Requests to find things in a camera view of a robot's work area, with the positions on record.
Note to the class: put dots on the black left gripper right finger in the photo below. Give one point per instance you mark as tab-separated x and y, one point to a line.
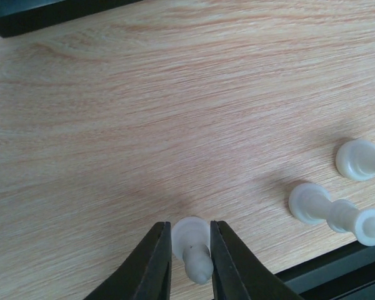
238	273

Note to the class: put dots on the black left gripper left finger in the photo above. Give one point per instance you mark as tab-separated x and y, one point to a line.
146	273

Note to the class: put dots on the white chess piece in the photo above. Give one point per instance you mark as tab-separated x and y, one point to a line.
355	160
190	241
311	204

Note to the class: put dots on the black and silver chessboard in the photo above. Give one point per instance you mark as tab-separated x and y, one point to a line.
19	17

